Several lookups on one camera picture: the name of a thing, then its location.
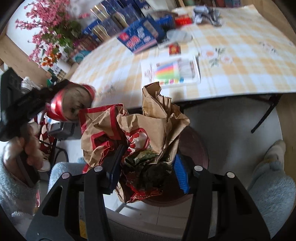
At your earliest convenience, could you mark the person's left hand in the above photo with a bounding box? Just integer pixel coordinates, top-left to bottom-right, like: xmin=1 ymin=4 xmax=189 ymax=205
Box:
xmin=2 ymin=123 xmax=45 ymax=181

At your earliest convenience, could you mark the translucent round lid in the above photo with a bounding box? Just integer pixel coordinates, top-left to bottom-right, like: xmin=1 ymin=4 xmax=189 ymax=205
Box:
xmin=166 ymin=29 xmax=193 ymax=43

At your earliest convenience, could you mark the striped tin flower box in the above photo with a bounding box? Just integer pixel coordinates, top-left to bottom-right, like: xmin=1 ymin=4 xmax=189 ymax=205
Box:
xmin=69 ymin=35 xmax=100 ymax=63

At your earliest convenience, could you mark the red cigarette pack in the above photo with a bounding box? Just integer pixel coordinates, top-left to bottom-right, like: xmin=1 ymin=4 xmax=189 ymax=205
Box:
xmin=175 ymin=14 xmax=193 ymax=27

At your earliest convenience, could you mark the plaid yellow tablecloth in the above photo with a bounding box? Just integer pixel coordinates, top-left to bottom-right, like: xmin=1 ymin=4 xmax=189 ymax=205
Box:
xmin=71 ymin=5 xmax=295 ymax=108

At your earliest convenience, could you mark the gold blue gift box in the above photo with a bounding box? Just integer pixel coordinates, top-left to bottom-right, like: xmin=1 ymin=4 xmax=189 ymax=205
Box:
xmin=90 ymin=1 xmax=141 ymax=29

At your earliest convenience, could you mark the blue coffee box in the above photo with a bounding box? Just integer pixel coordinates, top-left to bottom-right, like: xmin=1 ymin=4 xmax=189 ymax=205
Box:
xmin=117 ymin=15 xmax=175 ymax=54

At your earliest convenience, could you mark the dark red trash bin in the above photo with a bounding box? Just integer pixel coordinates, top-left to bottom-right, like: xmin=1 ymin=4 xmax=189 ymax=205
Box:
xmin=144 ymin=126 xmax=209 ymax=207

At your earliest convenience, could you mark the white grey paper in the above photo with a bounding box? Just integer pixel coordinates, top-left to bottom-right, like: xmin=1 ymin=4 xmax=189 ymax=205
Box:
xmin=193 ymin=5 xmax=222 ymax=27

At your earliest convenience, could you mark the pink cherry blossom bouquet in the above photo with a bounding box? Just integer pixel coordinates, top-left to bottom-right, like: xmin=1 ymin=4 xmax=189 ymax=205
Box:
xmin=15 ymin=1 xmax=90 ymax=67

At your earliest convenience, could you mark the brown paper bag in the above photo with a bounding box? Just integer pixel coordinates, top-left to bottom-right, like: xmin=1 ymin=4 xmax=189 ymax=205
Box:
xmin=79 ymin=82 xmax=190 ymax=203

